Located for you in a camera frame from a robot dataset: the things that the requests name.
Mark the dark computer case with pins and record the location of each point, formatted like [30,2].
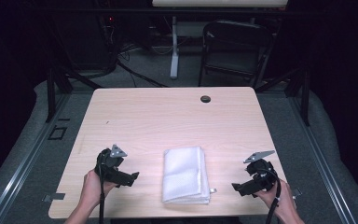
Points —
[87,40]

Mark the person's right hand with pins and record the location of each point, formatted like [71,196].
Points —
[281,202]

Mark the aluminium floor rail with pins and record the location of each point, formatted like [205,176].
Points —
[320,158]
[28,161]

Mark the small grey tape piece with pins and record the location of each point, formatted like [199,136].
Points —
[213,190]

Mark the black metal frame stand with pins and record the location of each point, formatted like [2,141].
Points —
[305,96]
[50,93]

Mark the black horizontal frame bar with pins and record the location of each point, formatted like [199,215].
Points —
[167,11]

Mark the black folding chair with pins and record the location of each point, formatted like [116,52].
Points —
[234,49]

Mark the white cloth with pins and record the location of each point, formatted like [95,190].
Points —
[185,175]

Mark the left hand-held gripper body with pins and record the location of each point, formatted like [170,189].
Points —
[112,169]

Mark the white desk leg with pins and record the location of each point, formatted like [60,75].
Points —
[174,53]

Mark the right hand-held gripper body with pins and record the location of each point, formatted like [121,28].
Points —
[261,175]

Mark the person's left hand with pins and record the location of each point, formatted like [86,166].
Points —
[91,189]

